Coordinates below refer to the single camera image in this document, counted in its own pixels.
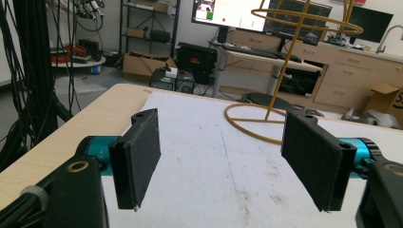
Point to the black keyboard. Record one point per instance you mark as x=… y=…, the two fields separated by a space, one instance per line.
x=253 y=50

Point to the small black computer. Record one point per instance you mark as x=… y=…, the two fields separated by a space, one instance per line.
x=171 y=82

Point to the black round chair base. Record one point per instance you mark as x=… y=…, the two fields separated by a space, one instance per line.
x=266 y=99

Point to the lit computer monitor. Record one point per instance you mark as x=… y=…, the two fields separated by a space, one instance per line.
x=234 y=12

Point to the black wall monitor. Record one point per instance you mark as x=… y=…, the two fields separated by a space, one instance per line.
x=372 y=23

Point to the cardboard box with black print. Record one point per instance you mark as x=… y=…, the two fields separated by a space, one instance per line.
x=385 y=101

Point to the round white table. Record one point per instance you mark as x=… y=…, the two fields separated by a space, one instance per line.
x=82 y=63

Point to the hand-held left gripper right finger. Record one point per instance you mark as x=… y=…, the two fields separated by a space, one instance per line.
x=313 y=158

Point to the black metal shelf rack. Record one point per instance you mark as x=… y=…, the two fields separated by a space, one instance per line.
x=174 y=28

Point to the white standing desk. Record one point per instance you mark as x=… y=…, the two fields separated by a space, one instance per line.
x=250 y=60

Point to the metal faucet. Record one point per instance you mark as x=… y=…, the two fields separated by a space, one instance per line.
x=384 y=39

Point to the grey bag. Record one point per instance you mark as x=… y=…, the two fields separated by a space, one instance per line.
x=380 y=118

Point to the light wooden cabinet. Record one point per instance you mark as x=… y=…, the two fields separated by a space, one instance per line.
x=348 y=76

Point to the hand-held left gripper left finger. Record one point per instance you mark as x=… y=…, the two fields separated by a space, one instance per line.
x=136 y=164

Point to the white table mat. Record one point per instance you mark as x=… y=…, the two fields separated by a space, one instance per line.
x=215 y=171

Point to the black equipment case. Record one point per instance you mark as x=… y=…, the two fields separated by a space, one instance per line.
x=196 y=60

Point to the open cardboard box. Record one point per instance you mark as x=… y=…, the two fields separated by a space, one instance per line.
x=139 y=66

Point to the dark computer monitor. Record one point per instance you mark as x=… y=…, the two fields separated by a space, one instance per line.
x=291 y=28

